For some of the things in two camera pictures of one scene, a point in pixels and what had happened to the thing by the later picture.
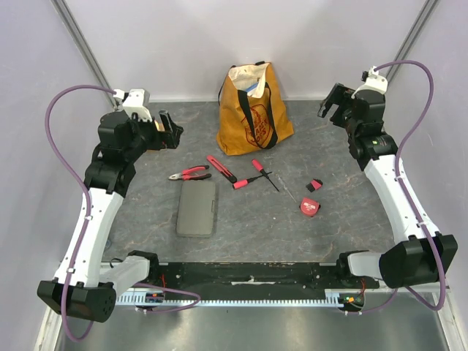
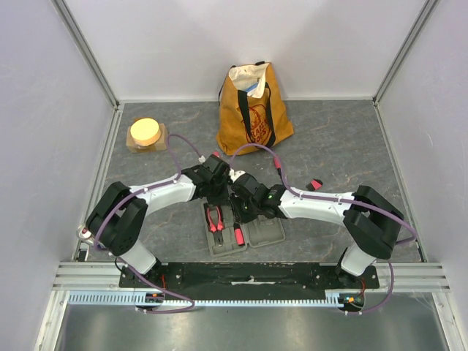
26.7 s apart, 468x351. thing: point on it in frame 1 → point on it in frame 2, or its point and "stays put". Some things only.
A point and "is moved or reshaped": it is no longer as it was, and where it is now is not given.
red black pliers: x=187 y=174 is moved or reshaped
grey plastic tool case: x=196 y=209 → x=263 y=229
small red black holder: x=314 y=184 stays put
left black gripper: x=168 y=139 → x=222 y=199
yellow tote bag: x=251 y=110 stays put
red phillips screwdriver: x=242 y=183 is moved or reshaped
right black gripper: x=340 y=106 → x=238 y=205
